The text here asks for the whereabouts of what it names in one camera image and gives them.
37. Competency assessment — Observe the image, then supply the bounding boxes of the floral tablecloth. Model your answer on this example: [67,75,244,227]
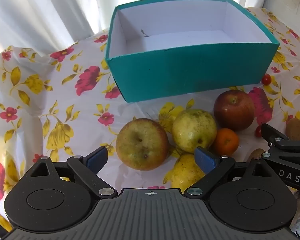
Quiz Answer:
[0,6,300,240]

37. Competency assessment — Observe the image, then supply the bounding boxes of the brown kiwi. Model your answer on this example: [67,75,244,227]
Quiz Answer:
[247,148,267,163]
[286,118,300,140]

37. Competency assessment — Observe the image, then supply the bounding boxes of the white curtain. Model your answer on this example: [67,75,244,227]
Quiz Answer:
[0,0,265,63]

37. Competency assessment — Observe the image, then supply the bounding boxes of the teal cardboard box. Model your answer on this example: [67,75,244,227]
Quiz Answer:
[105,0,280,103]

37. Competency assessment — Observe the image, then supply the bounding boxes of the yellow pear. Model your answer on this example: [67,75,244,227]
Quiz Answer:
[170,154,206,189]

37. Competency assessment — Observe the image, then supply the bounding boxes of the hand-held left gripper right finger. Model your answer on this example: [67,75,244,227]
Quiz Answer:
[186,147,273,197]

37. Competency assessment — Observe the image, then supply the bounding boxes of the orange mandarin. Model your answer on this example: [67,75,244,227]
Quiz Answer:
[212,128,240,155]

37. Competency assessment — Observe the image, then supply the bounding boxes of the large yellow-green apple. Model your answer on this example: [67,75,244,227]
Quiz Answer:
[115,118,169,171]

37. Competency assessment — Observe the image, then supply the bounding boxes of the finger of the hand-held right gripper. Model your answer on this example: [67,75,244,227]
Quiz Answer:
[261,123,300,168]

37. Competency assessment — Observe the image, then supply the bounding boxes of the red apple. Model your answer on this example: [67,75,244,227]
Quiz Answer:
[213,90,255,132]

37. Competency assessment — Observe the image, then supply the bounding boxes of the speckled green apple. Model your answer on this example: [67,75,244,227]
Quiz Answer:
[172,109,217,153]

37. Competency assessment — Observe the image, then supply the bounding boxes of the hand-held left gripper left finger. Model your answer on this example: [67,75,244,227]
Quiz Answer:
[30,146,118,198]

